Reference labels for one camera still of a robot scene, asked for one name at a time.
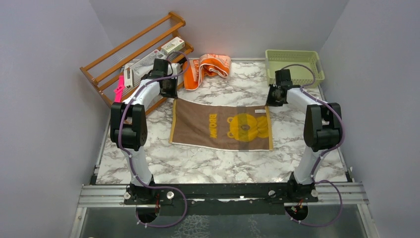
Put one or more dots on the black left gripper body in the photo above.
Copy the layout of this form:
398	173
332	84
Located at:
170	88

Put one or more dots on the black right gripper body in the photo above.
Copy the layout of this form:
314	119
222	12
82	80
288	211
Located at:
272	99

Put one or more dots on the brown yellow bear towel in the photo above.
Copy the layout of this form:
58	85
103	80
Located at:
228	128

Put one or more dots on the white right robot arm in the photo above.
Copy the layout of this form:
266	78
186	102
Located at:
322	132

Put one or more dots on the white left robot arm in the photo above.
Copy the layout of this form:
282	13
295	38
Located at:
128	125

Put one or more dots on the wooden shelf rack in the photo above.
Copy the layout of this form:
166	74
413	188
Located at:
117	74

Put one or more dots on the large flat white box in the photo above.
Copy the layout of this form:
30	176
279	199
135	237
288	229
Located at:
144	65

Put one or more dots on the green plastic basket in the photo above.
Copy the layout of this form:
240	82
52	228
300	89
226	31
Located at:
305	66

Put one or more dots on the white upright box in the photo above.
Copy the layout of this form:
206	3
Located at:
128	76

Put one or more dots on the small white box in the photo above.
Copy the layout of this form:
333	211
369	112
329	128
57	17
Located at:
174	45

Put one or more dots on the orange white towel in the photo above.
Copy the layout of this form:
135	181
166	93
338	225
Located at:
207	65

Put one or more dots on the pink marker pen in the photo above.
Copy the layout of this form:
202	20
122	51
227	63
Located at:
119	89

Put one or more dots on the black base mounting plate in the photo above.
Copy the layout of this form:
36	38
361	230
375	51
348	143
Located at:
217	199

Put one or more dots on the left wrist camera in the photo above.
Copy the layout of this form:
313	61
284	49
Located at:
177	68

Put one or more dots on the aluminium rail frame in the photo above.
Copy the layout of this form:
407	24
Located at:
342	211

